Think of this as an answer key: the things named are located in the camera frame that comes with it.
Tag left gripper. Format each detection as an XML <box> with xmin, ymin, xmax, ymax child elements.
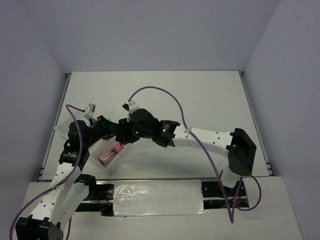
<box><xmin>82</xmin><ymin>115</ymin><xmax>119</xmax><ymax>149</ymax></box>

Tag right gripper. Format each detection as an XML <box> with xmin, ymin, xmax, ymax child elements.
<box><xmin>115</xmin><ymin>116</ymin><xmax>153</xmax><ymax>144</ymax></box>

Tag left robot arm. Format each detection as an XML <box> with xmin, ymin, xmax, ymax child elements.
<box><xmin>10</xmin><ymin>115</ymin><xmax>120</xmax><ymax>240</ymax></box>

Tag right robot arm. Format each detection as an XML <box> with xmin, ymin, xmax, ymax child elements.
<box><xmin>115</xmin><ymin>108</ymin><xmax>257</xmax><ymax>196</ymax></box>

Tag pink highlighter in container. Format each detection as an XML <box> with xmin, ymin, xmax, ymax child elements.
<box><xmin>109</xmin><ymin>143</ymin><xmax>124</xmax><ymax>157</ymax></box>

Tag clear plastic container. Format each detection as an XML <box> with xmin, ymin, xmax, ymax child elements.
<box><xmin>53</xmin><ymin>119</ymin><xmax>128</xmax><ymax>176</ymax></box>

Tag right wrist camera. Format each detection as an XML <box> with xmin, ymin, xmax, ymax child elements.
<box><xmin>122</xmin><ymin>100</ymin><xmax>140</xmax><ymax>122</ymax></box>

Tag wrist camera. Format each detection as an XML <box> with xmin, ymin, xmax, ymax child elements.
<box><xmin>83</xmin><ymin>103</ymin><xmax>96</xmax><ymax>121</ymax></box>
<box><xmin>122</xmin><ymin>100</ymin><xmax>140</xmax><ymax>122</ymax></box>

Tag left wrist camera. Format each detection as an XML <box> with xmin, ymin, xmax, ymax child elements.
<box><xmin>83</xmin><ymin>103</ymin><xmax>96</xmax><ymax>121</ymax></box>

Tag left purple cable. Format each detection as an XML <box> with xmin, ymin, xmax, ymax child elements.
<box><xmin>9</xmin><ymin>104</ymin><xmax>86</xmax><ymax>240</ymax></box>

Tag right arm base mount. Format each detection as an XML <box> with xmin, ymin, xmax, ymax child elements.
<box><xmin>198</xmin><ymin>178</ymin><xmax>250</xmax><ymax>210</ymax></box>

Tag right table rail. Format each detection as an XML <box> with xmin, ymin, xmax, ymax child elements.
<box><xmin>238</xmin><ymin>71</ymin><xmax>274</xmax><ymax>177</ymax></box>

